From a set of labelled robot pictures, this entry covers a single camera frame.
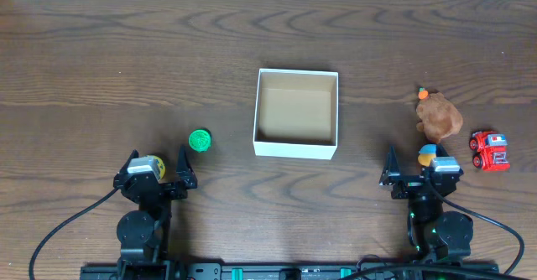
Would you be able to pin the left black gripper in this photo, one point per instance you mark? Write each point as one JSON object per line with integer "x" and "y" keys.
{"x": 164, "y": 189}

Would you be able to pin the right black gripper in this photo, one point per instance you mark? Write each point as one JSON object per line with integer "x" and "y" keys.
{"x": 415, "y": 184}

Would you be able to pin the yellow ball with blue marks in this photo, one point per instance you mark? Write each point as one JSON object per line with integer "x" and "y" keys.
{"x": 160, "y": 167}

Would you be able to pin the duck toy with blue hat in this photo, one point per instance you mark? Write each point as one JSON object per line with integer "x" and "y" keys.
{"x": 426, "y": 154}

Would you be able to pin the brown plush toy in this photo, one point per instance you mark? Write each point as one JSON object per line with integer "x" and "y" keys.
{"x": 438, "y": 117}

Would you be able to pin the green round toy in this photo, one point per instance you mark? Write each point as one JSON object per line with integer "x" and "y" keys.
{"x": 200, "y": 140}

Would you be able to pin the red toy truck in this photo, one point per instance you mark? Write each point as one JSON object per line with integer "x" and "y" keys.
{"x": 489, "y": 151}

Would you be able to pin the white cardboard box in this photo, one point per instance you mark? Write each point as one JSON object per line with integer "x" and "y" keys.
{"x": 296, "y": 114}

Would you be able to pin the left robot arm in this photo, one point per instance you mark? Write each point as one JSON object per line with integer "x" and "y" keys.
{"x": 144, "y": 233}

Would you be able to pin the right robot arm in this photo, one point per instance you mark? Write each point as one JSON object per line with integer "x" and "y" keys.
{"x": 438, "y": 235}

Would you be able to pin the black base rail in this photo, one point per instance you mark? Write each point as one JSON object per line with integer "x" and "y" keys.
{"x": 216, "y": 271}

